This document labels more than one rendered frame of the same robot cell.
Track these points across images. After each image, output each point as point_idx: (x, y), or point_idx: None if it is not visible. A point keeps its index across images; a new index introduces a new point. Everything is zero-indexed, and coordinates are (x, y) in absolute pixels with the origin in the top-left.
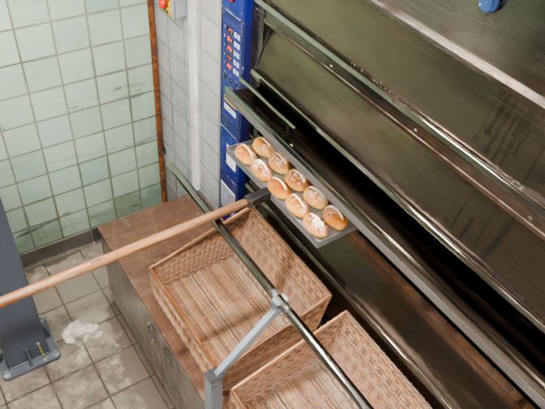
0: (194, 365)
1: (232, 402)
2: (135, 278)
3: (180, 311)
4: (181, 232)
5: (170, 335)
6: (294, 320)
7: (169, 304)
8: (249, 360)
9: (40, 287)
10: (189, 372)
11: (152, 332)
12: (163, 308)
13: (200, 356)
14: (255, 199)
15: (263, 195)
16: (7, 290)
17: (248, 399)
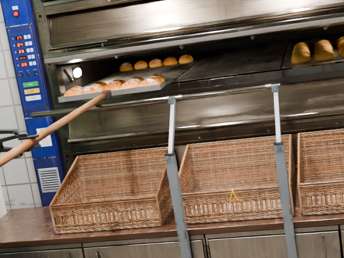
0: (130, 230)
1: None
2: (35, 238)
3: (98, 200)
4: (90, 105)
5: (97, 233)
6: (189, 94)
7: (83, 212)
8: (163, 193)
9: (56, 125)
10: (131, 232)
11: None
12: (75, 231)
13: (132, 214)
14: (107, 91)
15: (108, 90)
16: None
17: None
